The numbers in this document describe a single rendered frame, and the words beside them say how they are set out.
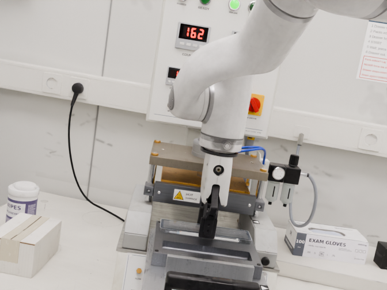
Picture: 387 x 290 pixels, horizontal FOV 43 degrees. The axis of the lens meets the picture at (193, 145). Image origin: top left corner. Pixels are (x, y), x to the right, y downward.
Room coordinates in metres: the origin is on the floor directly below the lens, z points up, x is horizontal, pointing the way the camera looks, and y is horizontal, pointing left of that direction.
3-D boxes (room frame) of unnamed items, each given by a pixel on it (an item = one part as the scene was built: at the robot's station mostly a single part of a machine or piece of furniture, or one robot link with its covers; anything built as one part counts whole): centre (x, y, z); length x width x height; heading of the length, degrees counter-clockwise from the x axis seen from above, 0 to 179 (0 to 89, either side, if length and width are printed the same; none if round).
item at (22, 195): (1.38, 0.47, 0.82); 0.09 x 0.09 x 0.15
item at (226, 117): (0.96, -0.05, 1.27); 0.09 x 0.08 x 0.13; 109
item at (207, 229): (0.91, -0.05, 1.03); 0.03 x 0.03 x 0.07; 4
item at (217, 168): (0.96, -0.05, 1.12); 0.10 x 0.08 x 0.11; 4
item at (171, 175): (1.17, -0.05, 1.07); 0.22 x 0.17 x 0.10; 94
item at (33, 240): (1.21, 0.39, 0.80); 0.19 x 0.13 x 0.09; 173
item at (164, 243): (0.92, -0.05, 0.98); 0.20 x 0.17 x 0.03; 94
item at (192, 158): (1.21, -0.06, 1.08); 0.31 x 0.24 x 0.13; 94
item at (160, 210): (1.21, -0.04, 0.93); 0.46 x 0.35 x 0.01; 4
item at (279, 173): (1.32, -0.25, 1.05); 0.15 x 0.05 x 0.15; 94
